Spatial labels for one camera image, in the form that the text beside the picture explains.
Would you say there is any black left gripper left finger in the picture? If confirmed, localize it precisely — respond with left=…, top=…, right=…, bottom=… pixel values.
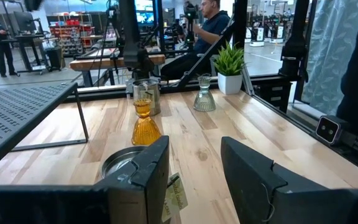
left=0, top=135, right=171, bottom=224

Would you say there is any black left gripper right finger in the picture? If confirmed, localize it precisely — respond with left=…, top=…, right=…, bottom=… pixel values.
left=221, top=136, right=358, bottom=224

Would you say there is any green-label silver candle tin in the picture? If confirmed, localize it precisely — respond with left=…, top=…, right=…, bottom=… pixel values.
left=100, top=145, right=188, bottom=223
left=132, top=77, right=162, bottom=117

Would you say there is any amber glass candlestick holder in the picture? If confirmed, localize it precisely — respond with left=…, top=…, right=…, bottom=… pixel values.
left=131, top=98, right=162, bottom=146

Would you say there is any grey-green glass candlestick holder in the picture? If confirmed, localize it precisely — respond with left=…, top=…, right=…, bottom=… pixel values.
left=193, top=73, right=216, bottom=113

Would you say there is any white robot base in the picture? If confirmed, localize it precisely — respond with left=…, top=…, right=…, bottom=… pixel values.
left=249, top=26, right=265, bottom=48
left=268, top=24, right=285, bottom=44

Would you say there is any black drawer unit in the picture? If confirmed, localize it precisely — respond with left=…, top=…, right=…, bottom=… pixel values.
left=253, top=81, right=293, bottom=113

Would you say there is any green plant white pot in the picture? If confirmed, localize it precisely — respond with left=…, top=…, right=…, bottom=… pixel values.
left=213, top=42, right=247, bottom=96

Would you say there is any wooden workbench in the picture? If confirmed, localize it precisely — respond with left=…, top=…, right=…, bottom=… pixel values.
left=69, top=53, right=167, bottom=88

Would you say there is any black perforated metal shelf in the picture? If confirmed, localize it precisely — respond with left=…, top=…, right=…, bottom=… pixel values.
left=0, top=81, right=90, bottom=178

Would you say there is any grey leaf-pattern curtain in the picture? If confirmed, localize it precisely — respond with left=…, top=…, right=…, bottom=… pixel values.
left=301, top=0, right=358, bottom=116

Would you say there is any person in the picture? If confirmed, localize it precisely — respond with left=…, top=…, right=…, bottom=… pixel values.
left=0, top=9, right=19, bottom=78
left=160, top=0, right=231, bottom=81

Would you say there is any parts bin rack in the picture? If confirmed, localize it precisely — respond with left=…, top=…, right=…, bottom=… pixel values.
left=48, top=14, right=95, bottom=57

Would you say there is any background display screen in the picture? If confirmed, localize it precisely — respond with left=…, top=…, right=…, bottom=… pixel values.
left=135, top=11, right=155, bottom=26

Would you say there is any black standing desk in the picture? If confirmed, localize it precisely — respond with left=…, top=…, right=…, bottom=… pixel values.
left=1, top=32, right=48, bottom=75

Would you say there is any black desk monitor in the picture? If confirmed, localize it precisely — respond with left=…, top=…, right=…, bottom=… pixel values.
left=13, top=11, right=38, bottom=34

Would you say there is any table-level camera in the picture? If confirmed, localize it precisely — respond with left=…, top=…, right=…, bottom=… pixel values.
left=314, top=114, right=350, bottom=147

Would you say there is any black aluminium rig frame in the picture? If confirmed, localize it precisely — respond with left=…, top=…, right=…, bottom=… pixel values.
left=63, top=0, right=358, bottom=180

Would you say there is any camera on tripod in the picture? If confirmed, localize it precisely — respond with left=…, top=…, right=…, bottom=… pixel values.
left=183, top=1, right=199, bottom=53

